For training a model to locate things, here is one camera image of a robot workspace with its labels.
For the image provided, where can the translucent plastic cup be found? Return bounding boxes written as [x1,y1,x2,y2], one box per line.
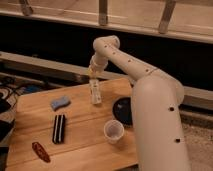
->
[103,120,124,144]

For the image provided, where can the black round plate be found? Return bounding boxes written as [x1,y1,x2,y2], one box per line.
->
[112,97,133,125]

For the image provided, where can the metal chair leg left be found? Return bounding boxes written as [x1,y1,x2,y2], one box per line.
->
[19,0,33,16]

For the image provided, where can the black cables at left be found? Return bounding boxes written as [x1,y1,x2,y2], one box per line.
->
[0,75,26,116]

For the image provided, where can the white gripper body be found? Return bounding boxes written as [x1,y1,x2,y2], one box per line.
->
[88,56,104,78]

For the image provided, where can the metal chair leg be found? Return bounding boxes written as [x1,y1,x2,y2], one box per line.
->
[158,0,176,34]
[99,0,108,26]
[19,0,33,16]

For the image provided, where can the wooden table board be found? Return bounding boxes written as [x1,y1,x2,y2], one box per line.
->
[6,78,137,171]

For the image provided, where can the metal chair leg middle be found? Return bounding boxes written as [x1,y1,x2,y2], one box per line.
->
[99,0,108,26]

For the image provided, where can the dark red oblong object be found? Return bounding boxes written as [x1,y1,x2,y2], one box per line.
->
[32,142,50,163]

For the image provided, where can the blue sponge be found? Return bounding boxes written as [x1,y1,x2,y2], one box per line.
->
[50,96,71,111]

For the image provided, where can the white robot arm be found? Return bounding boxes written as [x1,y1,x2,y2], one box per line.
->
[89,36,191,171]

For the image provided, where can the metal chair leg right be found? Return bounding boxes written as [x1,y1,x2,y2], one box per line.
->
[158,0,176,34]

